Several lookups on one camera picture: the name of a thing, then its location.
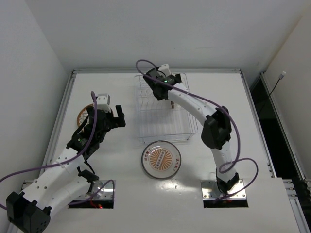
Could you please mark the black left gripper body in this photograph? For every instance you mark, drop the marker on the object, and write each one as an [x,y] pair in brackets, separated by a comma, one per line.
[112,119]

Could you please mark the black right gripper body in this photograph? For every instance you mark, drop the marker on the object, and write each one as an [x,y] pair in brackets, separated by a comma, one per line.
[158,92]

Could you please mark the glass plate orange sunburst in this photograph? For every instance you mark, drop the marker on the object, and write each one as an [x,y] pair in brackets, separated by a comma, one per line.
[161,160]

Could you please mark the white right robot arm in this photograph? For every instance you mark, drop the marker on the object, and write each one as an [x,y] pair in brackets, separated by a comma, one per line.
[216,132]

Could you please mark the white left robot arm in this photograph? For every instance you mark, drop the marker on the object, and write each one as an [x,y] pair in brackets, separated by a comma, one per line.
[63,181]

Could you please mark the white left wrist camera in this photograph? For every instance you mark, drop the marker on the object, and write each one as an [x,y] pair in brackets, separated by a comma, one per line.
[103,102]

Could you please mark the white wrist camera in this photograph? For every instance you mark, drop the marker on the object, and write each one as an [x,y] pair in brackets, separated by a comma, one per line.
[165,68]
[103,102]

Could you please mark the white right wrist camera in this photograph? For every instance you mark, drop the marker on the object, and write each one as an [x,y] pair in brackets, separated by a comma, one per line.
[165,68]

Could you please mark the white wire dish rack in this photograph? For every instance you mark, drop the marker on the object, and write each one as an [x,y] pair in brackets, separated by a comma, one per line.
[156,120]

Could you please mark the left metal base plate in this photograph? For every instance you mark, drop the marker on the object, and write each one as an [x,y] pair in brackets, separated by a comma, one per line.
[104,192]

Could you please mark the metal base plate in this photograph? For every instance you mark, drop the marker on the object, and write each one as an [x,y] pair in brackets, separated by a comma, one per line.
[104,192]
[210,191]

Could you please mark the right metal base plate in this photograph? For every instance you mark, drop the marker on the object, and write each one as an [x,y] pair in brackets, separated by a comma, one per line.
[210,191]

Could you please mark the black wall cable white plug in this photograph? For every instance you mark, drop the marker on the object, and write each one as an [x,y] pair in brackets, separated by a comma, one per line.
[280,77]

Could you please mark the aluminium frame rail right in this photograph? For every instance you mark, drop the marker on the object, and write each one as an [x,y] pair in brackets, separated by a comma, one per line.
[284,159]

